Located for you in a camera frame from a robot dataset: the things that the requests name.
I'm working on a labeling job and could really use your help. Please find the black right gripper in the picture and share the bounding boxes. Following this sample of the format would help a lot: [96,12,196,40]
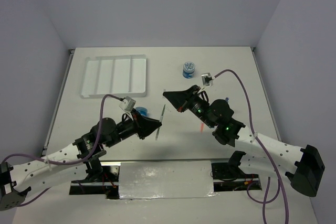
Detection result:
[163,84,215,128]

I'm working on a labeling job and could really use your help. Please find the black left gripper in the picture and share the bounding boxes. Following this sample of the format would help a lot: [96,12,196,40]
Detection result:
[106,108,162,147]

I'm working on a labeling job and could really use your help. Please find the green pen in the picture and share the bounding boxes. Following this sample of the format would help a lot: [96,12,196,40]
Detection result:
[155,104,166,141]

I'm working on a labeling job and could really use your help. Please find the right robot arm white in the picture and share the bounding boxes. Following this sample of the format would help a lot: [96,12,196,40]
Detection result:
[163,85,325,197]

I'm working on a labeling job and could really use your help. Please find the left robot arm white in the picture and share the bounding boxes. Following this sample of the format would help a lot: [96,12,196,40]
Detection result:
[1,111,162,211]

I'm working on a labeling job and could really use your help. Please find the blue jar lying sideways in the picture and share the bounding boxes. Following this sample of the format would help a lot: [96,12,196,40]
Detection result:
[135,106,150,117]

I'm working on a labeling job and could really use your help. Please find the blue paint jar white lid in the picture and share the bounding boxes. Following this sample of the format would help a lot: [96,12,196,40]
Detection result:
[182,61,195,79]

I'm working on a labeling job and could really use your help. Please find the white divided organizer tray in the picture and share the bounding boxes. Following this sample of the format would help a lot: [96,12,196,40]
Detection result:
[79,55,147,99]

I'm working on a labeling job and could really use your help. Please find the silver foil covered panel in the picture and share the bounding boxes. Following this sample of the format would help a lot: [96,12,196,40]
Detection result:
[119,161,215,199]

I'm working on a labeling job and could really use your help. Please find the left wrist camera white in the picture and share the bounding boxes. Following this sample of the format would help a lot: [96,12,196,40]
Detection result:
[119,96,136,112]

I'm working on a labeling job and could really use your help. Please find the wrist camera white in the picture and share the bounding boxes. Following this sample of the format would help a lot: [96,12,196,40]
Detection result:
[119,96,136,112]
[201,72,214,88]

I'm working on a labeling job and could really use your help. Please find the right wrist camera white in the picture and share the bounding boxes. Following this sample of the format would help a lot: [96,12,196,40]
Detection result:
[201,72,214,88]

